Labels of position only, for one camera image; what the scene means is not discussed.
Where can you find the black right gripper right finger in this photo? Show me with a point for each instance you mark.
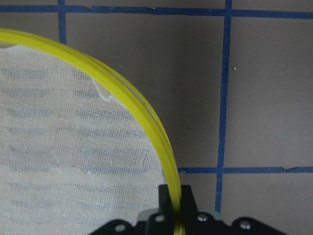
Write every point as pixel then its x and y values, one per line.
pixel 188 204

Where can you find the yellow steamer layer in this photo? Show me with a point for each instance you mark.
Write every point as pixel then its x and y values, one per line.
pixel 79 144

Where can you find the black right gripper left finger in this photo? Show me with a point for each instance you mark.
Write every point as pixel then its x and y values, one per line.
pixel 164 200

